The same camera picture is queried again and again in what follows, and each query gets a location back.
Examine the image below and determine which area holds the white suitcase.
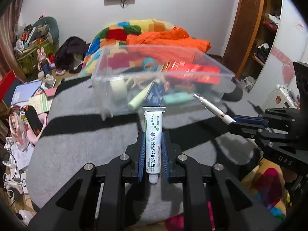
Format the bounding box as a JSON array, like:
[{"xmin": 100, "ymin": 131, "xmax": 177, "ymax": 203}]
[{"xmin": 260, "ymin": 84, "xmax": 297, "ymax": 112}]

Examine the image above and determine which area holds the black orange slipper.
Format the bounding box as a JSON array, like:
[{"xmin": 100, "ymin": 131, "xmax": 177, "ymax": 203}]
[{"xmin": 24, "ymin": 105, "xmax": 43, "ymax": 136}]

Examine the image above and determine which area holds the wooden door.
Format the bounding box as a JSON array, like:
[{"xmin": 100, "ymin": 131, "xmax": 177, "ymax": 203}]
[{"xmin": 223, "ymin": 0, "xmax": 265, "ymax": 78}]

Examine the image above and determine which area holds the pink braided hair tie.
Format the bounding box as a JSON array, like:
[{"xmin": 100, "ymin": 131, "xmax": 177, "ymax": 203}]
[{"xmin": 132, "ymin": 75, "xmax": 170, "ymax": 93}]

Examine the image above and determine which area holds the green grey neck pillow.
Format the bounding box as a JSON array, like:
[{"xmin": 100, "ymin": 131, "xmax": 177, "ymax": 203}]
[{"xmin": 33, "ymin": 16, "xmax": 59, "ymax": 45}]

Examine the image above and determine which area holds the green basket of clutter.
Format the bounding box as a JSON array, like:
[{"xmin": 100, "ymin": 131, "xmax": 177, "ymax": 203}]
[{"xmin": 14, "ymin": 27, "xmax": 54, "ymax": 74}]

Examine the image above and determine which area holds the orange puffer jacket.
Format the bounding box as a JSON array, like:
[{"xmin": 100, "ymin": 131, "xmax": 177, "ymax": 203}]
[{"xmin": 126, "ymin": 27, "xmax": 211, "ymax": 63}]

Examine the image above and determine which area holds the dark clothes pile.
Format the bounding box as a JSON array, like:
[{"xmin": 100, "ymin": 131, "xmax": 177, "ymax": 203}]
[{"xmin": 54, "ymin": 37, "xmax": 90, "ymax": 74}]

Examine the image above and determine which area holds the blue card packet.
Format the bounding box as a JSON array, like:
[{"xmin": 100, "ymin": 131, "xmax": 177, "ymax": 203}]
[{"xmin": 144, "ymin": 81, "xmax": 165, "ymax": 107}]

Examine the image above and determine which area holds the red gold packet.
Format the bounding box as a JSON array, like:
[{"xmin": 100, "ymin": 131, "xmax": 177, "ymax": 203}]
[{"xmin": 161, "ymin": 61, "xmax": 220, "ymax": 85}]

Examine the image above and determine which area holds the white tape roll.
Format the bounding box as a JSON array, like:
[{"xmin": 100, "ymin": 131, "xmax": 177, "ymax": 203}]
[{"xmin": 110, "ymin": 79, "xmax": 128, "ymax": 101}]

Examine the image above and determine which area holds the white silver pen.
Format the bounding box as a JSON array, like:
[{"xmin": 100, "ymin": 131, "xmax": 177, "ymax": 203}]
[{"xmin": 193, "ymin": 94, "xmax": 235, "ymax": 125}]

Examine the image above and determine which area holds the white ointment tube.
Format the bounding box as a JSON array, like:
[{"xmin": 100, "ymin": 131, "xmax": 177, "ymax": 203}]
[{"xmin": 143, "ymin": 107, "xmax": 166, "ymax": 184}]

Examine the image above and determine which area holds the colourful patchwork quilt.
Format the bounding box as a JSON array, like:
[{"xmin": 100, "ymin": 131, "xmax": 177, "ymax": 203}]
[{"xmin": 78, "ymin": 19, "xmax": 174, "ymax": 76}]

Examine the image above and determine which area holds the light blue bottle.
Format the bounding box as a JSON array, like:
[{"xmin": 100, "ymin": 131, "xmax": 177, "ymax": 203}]
[{"xmin": 162, "ymin": 92, "xmax": 194, "ymax": 105}]

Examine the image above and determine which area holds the striped brown curtain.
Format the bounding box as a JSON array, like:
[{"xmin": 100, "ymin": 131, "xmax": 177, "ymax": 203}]
[{"xmin": 1, "ymin": 0, "xmax": 27, "ymax": 82}]

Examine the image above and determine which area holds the wooden shelf unit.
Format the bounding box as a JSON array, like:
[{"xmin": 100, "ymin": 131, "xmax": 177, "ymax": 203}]
[{"xmin": 236, "ymin": 0, "xmax": 282, "ymax": 91}]

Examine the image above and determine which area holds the rabbit plush doll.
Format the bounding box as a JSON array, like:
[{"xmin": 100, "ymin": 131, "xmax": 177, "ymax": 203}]
[{"xmin": 37, "ymin": 47, "xmax": 52, "ymax": 77}]

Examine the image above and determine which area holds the blue notebook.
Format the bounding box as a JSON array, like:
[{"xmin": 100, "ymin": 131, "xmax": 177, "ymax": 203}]
[{"xmin": 11, "ymin": 80, "xmax": 42, "ymax": 106}]

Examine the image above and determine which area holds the blue tape roll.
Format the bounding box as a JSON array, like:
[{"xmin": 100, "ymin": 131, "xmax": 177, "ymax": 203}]
[{"xmin": 141, "ymin": 57, "xmax": 158, "ymax": 72}]

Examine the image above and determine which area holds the clear plastic storage box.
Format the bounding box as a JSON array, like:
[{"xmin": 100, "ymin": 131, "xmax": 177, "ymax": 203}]
[{"xmin": 91, "ymin": 45, "xmax": 235, "ymax": 119}]

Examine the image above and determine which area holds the white power strip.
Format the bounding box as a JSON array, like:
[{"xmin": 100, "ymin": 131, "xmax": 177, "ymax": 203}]
[{"xmin": 3, "ymin": 170, "xmax": 28, "ymax": 195}]

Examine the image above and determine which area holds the red box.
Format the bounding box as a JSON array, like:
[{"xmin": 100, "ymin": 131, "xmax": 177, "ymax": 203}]
[{"xmin": 0, "ymin": 70, "xmax": 17, "ymax": 101}]

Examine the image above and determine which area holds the pink book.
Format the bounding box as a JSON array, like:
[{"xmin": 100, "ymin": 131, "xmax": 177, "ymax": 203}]
[{"xmin": 44, "ymin": 88, "xmax": 57, "ymax": 98}]

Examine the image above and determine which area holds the light green tube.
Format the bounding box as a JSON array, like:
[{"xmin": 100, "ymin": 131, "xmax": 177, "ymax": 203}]
[{"xmin": 128, "ymin": 82, "xmax": 153, "ymax": 110}]

